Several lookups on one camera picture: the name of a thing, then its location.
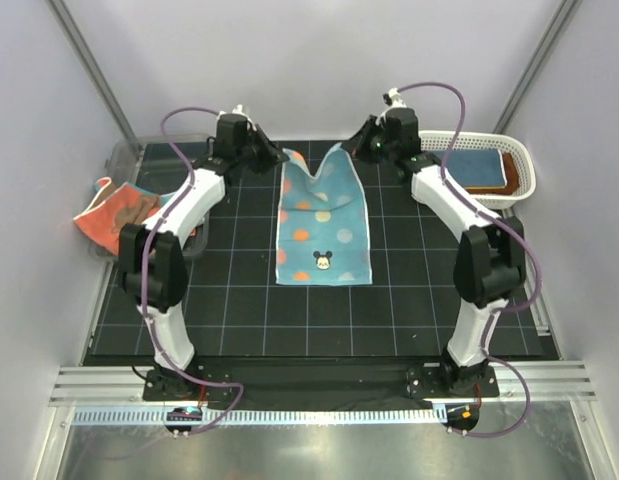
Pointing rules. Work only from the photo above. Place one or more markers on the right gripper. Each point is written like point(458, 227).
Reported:
point(358, 143)

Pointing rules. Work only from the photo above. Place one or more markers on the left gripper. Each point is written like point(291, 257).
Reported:
point(272, 155)

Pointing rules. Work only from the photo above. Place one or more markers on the light blue dotted towel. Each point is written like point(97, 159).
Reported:
point(322, 232)

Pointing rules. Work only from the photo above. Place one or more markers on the brown towel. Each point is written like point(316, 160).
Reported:
point(511, 176)

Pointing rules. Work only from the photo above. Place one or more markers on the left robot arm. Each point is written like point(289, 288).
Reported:
point(151, 261)

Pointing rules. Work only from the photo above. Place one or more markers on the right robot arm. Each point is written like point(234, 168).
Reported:
point(490, 261)

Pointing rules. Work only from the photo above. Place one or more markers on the white perforated basket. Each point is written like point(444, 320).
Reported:
point(437, 141)

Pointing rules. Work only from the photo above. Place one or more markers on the clear plastic bin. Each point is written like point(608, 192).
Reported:
point(134, 155)

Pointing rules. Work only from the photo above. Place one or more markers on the black grid mat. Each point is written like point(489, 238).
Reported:
point(234, 307)

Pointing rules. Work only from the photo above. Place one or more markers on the salmon pink towel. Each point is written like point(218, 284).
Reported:
point(113, 207)

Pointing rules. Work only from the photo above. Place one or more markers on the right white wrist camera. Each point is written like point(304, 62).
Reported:
point(395, 105)

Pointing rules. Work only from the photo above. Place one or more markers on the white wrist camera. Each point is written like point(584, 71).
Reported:
point(395, 105)
point(241, 112)

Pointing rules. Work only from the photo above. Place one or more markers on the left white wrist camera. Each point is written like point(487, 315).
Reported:
point(241, 112)

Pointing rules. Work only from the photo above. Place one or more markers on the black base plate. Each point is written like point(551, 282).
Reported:
point(318, 383)

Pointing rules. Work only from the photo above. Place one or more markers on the aluminium rail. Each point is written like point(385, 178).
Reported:
point(546, 381)

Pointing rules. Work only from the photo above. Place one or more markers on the white slotted cable duct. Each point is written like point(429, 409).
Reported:
point(171, 416)

